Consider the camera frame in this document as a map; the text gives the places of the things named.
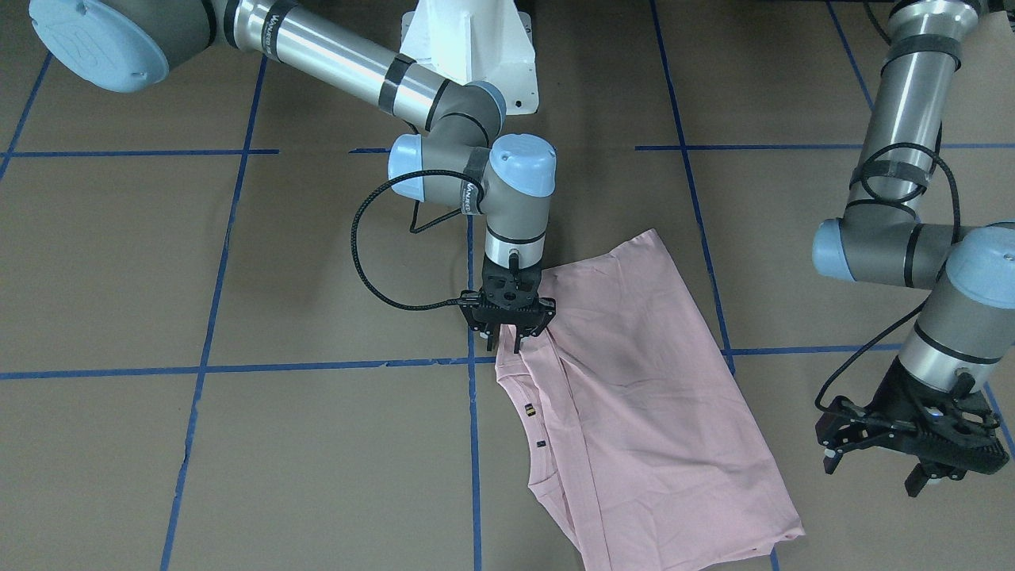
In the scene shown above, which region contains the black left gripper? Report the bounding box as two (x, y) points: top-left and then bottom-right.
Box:
(816, 357), (948, 498)

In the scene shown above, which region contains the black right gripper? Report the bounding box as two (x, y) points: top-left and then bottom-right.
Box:
(460, 258), (556, 354)

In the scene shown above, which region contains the pink Snoopy t-shirt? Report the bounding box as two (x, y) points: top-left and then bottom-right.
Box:
(494, 230), (805, 570)

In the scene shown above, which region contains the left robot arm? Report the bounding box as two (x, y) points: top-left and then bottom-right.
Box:
(812, 1), (1014, 496)

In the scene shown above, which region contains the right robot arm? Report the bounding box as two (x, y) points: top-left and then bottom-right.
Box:
(28, 1), (557, 353)

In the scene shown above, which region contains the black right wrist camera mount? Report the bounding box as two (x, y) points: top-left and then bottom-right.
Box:
(458, 276), (556, 335)

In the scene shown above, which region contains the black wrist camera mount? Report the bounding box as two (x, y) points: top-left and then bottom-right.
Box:
(900, 391), (1010, 476)
(458, 276), (556, 335)

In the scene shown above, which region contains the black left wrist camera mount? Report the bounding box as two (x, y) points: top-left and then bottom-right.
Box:
(900, 391), (1010, 476)

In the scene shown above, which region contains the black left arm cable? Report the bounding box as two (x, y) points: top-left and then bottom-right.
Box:
(814, 143), (964, 417)

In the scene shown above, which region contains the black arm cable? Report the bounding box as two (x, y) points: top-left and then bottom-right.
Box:
(814, 143), (964, 417)
(350, 169), (483, 312)

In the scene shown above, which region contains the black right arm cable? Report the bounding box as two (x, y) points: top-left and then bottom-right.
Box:
(350, 169), (483, 312)

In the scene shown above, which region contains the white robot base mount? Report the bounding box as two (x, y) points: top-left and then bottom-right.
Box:
(400, 1), (540, 115)

